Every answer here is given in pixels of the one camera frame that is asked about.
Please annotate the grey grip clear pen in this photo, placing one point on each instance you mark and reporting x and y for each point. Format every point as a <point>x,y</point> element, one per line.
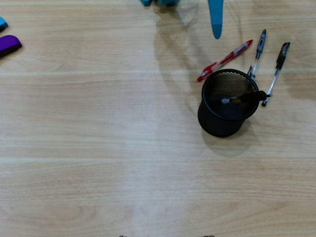
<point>259,48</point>

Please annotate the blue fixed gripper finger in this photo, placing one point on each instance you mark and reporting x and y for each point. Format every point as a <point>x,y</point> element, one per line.
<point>216,19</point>

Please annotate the black retractable pen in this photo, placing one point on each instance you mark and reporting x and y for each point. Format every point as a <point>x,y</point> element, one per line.
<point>254,96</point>

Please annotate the light blue plastic object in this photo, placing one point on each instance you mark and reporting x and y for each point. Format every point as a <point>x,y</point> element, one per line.
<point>2,23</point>

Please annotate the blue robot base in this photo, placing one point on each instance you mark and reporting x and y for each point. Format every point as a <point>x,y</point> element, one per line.
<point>168,2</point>

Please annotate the red retractable pen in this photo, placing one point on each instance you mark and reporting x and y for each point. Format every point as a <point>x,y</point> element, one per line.
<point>223,60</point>

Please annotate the black capped clear pen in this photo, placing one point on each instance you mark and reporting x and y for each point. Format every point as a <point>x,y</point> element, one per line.
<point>280,60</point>

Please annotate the black mesh pen holder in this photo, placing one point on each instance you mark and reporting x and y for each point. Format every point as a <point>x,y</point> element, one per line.
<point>214,123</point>

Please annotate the purple plastic object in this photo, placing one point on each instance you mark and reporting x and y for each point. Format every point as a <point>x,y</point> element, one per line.
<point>8,44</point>

